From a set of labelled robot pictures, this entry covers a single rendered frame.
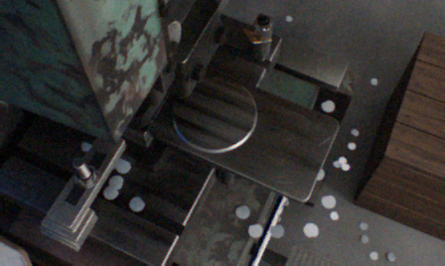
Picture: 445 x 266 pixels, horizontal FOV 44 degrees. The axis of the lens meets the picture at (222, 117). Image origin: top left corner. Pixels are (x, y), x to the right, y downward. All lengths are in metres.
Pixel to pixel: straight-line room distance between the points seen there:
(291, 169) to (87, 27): 0.47
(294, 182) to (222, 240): 0.17
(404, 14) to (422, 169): 0.80
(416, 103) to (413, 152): 0.13
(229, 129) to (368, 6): 1.26
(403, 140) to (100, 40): 1.03
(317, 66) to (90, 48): 0.70
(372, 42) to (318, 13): 0.21
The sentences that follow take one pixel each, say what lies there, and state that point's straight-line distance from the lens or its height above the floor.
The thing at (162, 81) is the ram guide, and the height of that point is 1.02.
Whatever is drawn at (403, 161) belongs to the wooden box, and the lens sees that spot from 1.31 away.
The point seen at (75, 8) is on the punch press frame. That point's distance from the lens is 0.35.
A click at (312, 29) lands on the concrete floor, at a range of 1.89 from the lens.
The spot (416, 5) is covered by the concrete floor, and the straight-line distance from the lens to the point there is 2.04.
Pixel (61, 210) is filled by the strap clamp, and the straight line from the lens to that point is 0.81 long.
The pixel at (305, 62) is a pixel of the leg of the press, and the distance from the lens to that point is 1.04.
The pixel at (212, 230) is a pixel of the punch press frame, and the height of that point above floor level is 0.65.
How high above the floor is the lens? 1.50
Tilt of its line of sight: 63 degrees down
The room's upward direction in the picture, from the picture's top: straight up
